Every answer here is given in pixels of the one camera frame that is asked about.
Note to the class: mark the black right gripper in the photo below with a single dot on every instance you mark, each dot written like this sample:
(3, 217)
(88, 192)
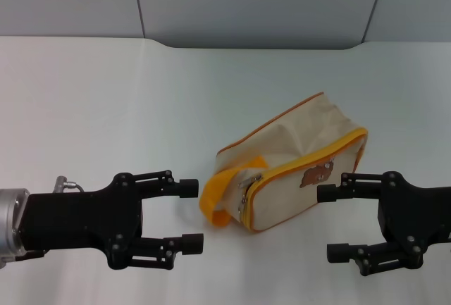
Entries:
(415, 213)

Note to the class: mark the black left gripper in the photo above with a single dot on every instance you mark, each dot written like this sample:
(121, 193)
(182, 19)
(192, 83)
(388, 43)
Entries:
(77, 217)

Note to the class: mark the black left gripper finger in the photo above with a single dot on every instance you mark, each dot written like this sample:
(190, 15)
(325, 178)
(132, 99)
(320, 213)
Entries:
(192, 244)
(186, 188)

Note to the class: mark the beige bag with orange zipper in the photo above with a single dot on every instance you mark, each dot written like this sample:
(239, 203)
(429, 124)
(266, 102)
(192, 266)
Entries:
(292, 150)

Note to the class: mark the white and silver left arm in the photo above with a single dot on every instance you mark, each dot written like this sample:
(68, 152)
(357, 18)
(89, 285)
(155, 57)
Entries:
(10, 217)

